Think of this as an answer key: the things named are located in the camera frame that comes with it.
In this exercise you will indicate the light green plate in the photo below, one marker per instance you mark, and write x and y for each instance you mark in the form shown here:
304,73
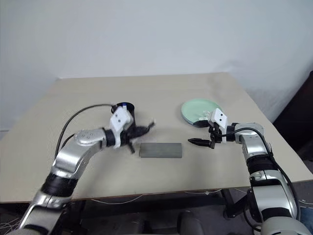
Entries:
195,107

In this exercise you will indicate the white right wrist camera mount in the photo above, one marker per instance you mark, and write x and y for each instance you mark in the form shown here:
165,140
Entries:
218,117

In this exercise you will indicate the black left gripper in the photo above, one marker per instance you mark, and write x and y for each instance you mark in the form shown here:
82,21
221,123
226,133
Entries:
130,135

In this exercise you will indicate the white tissue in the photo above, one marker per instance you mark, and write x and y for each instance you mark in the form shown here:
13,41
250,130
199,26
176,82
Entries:
205,115

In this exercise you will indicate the grey glasses case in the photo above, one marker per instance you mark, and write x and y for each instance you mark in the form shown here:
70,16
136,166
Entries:
161,150

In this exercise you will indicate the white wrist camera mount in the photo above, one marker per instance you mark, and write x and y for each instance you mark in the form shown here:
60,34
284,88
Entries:
119,120
218,117

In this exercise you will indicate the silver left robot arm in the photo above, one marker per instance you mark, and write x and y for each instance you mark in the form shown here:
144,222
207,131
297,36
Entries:
71,151

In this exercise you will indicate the dark rounded shape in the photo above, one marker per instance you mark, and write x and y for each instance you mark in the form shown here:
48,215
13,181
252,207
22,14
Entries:
192,224

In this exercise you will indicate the black metal table frame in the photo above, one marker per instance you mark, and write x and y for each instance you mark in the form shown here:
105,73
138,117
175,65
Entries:
231,203

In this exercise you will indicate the black plastic cup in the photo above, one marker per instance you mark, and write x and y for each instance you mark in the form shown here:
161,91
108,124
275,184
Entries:
132,115

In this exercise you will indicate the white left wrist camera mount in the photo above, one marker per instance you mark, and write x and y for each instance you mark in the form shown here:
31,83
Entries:
119,120

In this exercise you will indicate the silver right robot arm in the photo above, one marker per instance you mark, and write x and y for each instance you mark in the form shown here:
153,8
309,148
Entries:
254,144

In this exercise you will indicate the dark brown cabinet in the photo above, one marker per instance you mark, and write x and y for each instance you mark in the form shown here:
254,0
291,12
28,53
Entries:
298,115

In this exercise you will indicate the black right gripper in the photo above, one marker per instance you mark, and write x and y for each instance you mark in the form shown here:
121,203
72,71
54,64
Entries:
215,137

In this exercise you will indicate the light blue plate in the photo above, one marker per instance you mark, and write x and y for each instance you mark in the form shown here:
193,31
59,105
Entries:
188,122

